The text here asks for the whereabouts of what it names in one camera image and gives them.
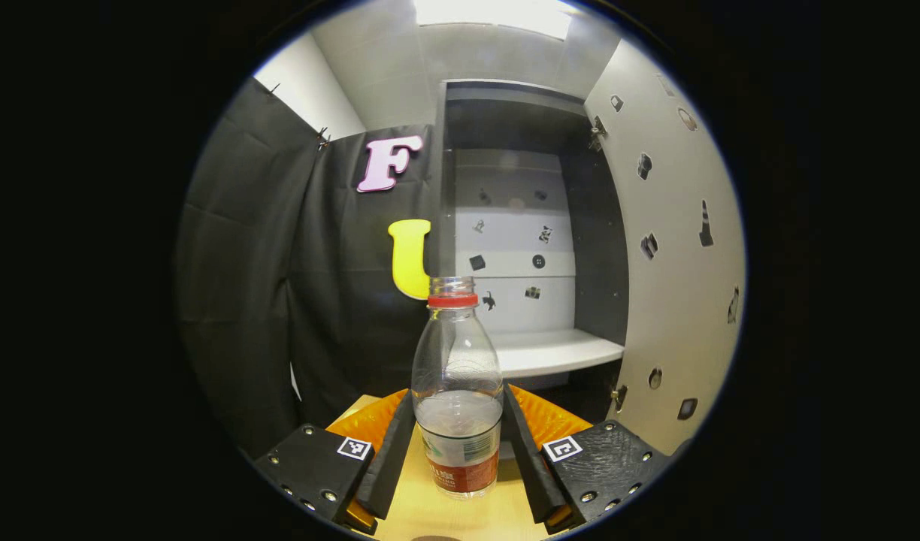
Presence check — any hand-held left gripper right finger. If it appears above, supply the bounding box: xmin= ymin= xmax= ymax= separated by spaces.
xmin=502 ymin=384 xmax=671 ymax=534

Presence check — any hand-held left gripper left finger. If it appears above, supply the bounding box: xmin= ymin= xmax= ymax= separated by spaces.
xmin=253 ymin=388 xmax=418 ymax=536

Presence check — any clear plastic bottle red label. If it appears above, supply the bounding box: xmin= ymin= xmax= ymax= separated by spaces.
xmin=411 ymin=277 xmax=504 ymax=500

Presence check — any dark grey cabinet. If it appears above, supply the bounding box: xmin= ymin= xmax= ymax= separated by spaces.
xmin=428 ymin=79 xmax=631 ymax=425

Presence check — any grey cabinet door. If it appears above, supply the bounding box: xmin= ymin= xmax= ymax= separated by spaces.
xmin=584 ymin=38 xmax=746 ymax=455

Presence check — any white cabinet shelf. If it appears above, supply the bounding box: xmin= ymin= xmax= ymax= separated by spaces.
xmin=492 ymin=328 xmax=625 ymax=379

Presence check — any black backdrop cloth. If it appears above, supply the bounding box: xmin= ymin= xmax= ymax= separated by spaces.
xmin=176 ymin=75 xmax=449 ymax=459

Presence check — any ceiling light panel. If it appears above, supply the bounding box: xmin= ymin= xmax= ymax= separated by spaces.
xmin=413 ymin=0 xmax=573 ymax=40

